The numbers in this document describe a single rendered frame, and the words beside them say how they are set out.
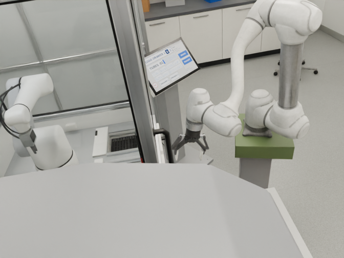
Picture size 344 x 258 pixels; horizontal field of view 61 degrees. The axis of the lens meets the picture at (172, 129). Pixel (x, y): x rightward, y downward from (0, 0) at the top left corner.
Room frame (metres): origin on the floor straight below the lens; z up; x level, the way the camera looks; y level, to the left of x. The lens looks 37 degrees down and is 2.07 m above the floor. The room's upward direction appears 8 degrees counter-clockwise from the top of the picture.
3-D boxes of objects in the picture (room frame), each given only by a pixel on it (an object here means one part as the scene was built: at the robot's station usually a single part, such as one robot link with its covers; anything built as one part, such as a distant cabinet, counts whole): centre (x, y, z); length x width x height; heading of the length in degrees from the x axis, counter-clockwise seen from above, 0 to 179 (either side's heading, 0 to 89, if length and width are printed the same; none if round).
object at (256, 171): (1.48, -0.55, 0.38); 0.30 x 0.30 x 0.76; 76
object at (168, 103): (2.15, -0.03, 0.51); 0.50 x 0.45 x 1.02; 41
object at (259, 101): (1.46, -0.55, 1.03); 0.18 x 0.16 x 0.22; 32
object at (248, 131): (1.49, -0.56, 0.89); 0.22 x 0.18 x 0.06; 162
